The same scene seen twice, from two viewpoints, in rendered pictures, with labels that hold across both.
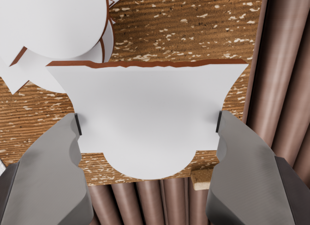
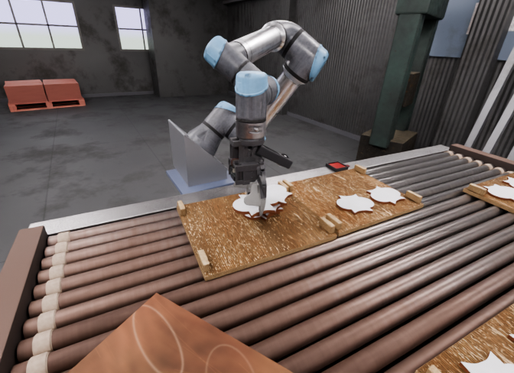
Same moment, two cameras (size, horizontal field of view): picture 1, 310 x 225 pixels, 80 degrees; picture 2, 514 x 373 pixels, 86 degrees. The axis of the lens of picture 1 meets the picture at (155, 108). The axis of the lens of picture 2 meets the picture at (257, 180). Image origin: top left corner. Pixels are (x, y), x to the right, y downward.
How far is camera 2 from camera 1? 0.77 m
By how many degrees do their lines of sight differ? 78
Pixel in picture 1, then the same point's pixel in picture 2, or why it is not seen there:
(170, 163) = (242, 208)
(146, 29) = (267, 227)
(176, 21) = (273, 232)
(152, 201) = (162, 254)
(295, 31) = (290, 270)
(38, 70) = not seen: hidden behind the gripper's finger
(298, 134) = (242, 306)
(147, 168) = (238, 205)
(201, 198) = (166, 280)
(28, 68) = not seen: hidden behind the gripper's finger
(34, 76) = not seen: hidden behind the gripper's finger
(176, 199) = (164, 266)
